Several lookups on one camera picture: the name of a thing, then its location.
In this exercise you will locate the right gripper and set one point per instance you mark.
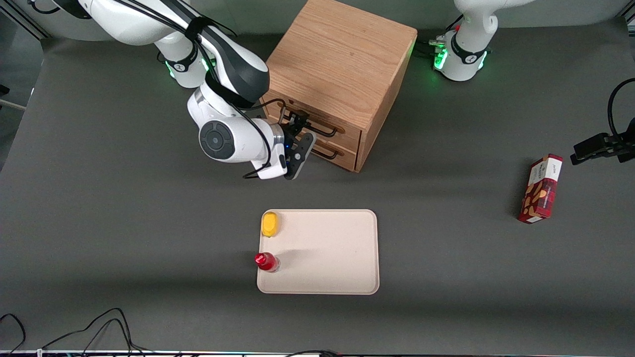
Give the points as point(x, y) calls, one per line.
point(291, 131)

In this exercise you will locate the beige plastic tray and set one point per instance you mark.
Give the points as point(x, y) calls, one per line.
point(332, 253)

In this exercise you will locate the wooden drawer kept shut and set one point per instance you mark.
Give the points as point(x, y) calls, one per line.
point(347, 157)

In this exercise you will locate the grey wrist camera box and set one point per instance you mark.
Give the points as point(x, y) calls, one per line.
point(301, 156)

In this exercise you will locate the wooden drawer with inside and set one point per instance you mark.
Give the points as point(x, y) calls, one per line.
point(347, 126)

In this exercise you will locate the small red bottle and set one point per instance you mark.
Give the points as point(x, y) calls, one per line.
point(267, 262)

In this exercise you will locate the beige rod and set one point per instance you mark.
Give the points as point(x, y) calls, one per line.
point(12, 104)

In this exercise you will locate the red plaid biscuit box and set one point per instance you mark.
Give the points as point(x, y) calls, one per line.
point(541, 191)

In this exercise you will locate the wooden drawer cabinet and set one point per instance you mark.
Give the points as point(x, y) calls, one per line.
point(342, 54)

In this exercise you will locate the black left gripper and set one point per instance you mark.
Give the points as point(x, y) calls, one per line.
point(611, 143)

